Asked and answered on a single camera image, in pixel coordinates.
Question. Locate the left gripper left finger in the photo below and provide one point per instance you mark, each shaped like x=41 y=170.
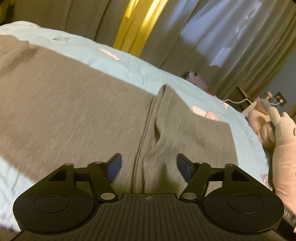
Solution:
x=99 y=175

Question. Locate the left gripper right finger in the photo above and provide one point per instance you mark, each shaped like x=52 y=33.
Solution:
x=199 y=175

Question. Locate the grey knit pants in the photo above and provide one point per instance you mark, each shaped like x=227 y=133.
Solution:
x=56 y=110

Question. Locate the light blue bed sheet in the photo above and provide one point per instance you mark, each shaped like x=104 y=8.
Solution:
x=250 y=154

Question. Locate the pink plush toy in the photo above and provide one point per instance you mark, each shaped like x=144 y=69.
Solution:
x=260 y=122

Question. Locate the dark bedside table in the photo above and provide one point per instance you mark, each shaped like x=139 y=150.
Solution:
x=240 y=100

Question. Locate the grey curtain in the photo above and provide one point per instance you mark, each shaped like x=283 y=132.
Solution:
x=228 y=43

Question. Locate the yellow curtain panel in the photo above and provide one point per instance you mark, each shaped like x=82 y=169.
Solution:
x=137 y=24

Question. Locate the black wall socket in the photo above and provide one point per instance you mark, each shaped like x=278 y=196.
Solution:
x=281 y=101

